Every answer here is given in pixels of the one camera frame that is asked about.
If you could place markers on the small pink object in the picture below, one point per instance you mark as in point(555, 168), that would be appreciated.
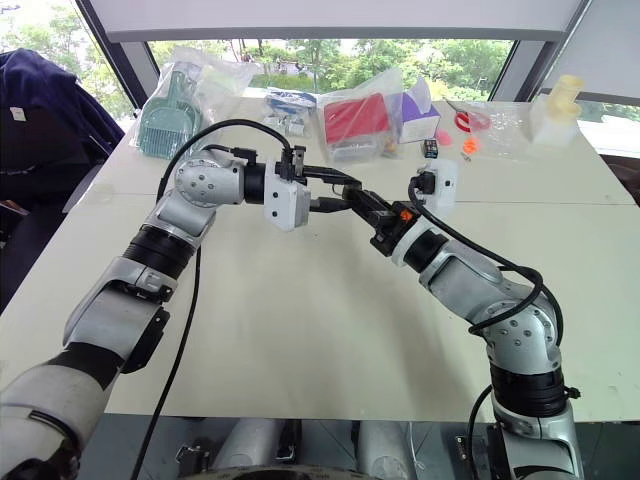
point(443, 137)

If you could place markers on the flat clear plastic bag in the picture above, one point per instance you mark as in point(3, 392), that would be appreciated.
point(500, 135)

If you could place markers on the dark brown seat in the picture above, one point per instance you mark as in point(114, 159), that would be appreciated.
point(622, 177)

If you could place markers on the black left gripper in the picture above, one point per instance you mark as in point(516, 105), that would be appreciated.
point(287, 167)

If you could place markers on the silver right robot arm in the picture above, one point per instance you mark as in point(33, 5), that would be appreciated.
point(520, 345)

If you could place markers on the cream plastic cylinder holder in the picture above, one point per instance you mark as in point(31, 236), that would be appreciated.
point(555, 117)

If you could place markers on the red box in plastic bag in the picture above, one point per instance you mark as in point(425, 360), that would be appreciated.
point(356, 120)

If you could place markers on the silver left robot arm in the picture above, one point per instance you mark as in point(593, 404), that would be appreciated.
point(125, 295)

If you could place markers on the teal plastic scoop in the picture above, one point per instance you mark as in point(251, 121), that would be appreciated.
point(167, 120)

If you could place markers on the small orange object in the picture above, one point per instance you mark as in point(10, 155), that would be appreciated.
point(470, 146)

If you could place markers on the grey rounded robot leg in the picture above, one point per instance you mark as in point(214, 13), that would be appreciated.
point(252, 442)
point(382, 447)

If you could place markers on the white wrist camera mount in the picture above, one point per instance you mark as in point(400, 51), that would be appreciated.
point(287, 202)
point(442, 185)

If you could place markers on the black chair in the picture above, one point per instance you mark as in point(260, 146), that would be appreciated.
point(35, 210)

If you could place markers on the purple and white carton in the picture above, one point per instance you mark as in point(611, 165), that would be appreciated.
point(420, 117)

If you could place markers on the green scoop in bag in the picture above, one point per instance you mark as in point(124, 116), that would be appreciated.
point(220, 80)

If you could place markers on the dark blue jacket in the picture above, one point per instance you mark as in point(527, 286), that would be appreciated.
point(45, 115)

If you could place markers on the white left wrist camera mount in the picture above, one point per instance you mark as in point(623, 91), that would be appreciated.
point(287, 202)

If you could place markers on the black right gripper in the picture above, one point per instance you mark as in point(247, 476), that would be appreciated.
point(392, 227)

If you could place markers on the blue and white package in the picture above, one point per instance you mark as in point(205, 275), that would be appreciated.
point(290, 107)

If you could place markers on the small yellow toy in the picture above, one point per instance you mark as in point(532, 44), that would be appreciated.
point(392, 149)

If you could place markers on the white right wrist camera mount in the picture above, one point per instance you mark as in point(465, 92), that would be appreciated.
point(442, 185)

